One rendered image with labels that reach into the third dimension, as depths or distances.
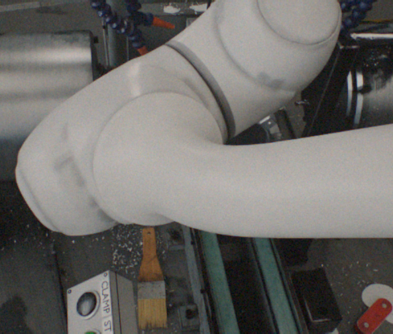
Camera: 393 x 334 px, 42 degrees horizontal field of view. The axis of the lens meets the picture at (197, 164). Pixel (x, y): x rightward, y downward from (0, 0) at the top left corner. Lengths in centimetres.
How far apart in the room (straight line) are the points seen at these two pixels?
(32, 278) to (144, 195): 67
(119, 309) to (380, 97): 54
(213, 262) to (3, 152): 37
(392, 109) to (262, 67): 55
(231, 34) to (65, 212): 18
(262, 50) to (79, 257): 69
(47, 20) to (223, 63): 114
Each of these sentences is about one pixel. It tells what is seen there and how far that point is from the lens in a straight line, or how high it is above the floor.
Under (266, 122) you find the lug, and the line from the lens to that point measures 84.
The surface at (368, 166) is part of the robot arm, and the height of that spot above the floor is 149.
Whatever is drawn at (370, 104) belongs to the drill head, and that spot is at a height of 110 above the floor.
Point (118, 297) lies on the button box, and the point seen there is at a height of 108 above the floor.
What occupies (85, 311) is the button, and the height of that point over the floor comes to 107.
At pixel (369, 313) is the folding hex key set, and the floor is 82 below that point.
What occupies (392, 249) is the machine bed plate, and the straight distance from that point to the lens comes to 112.
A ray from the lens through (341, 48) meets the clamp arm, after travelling 74.
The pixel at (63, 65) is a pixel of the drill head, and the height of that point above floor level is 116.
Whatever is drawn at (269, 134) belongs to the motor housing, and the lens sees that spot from 87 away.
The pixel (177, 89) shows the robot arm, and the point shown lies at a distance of 38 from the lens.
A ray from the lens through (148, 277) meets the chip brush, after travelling 96.
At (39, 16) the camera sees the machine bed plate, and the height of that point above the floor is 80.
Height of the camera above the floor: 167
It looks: 50 degrees down
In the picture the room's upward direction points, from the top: 8 degrees clockwise
